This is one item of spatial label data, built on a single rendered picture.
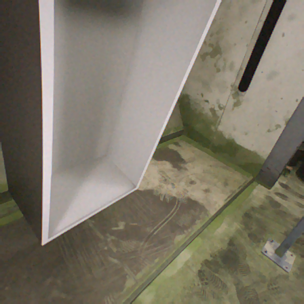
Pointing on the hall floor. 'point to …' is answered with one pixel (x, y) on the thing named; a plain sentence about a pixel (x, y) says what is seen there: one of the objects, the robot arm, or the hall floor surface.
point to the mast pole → (290, 238)
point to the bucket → (297, 155)
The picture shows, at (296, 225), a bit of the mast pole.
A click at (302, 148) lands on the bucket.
